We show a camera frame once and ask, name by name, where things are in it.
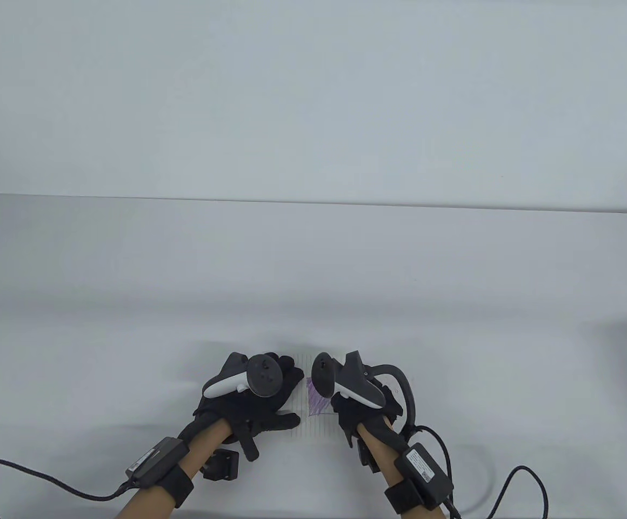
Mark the person's left hand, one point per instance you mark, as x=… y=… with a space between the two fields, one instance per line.
x=259 y=408

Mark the white and black controller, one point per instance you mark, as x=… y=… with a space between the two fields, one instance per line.
x=251 y=376
x=354 y=381

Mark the person's right hand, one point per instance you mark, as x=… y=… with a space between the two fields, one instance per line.
x=359 y=413

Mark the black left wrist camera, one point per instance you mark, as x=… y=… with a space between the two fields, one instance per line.
x=220 y=465

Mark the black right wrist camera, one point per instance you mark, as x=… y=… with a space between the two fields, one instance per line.
x=367 y=457

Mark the white and black left controller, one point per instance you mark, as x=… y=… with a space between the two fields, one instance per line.
x=251 y=376

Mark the white and black right controller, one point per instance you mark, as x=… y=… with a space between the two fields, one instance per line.
x=354 y=381

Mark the person's left forearm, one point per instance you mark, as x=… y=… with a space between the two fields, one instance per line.
x=200 y=459

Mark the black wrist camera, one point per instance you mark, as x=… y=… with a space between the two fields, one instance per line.
x=367 y=457
x=220 y=465

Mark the white lined paper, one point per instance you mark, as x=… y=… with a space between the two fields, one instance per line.
x=319 y=403

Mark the black wrist sensor box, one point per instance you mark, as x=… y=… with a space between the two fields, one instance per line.
x=424 y=473
x=154 y=459

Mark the black left wrist sensor box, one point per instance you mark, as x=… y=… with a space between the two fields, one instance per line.
x=154 y=459

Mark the black right wrist sensor box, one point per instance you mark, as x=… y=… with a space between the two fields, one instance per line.
x=424 y=473

